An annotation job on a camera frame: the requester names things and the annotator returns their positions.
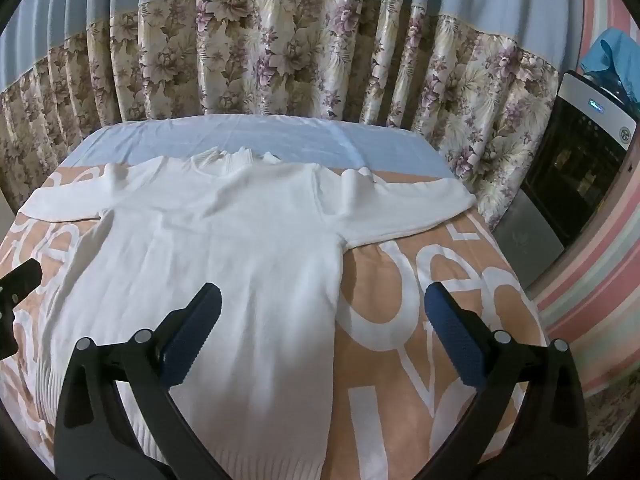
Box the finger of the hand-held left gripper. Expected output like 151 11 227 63
0 259 43 361

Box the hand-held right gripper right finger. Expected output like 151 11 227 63
424 281 588 480

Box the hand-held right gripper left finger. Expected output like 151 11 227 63
54 282 223 480

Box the white knit sweater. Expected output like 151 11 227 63
22 146 478 480

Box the orange white lettered blanket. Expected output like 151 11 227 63
0 165 551 480

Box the light blue bed sheet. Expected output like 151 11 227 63
65 115 453 181

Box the floral blue curtain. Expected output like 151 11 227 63
0 0 586 231

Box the blue cloth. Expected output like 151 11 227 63
580 27 640 106

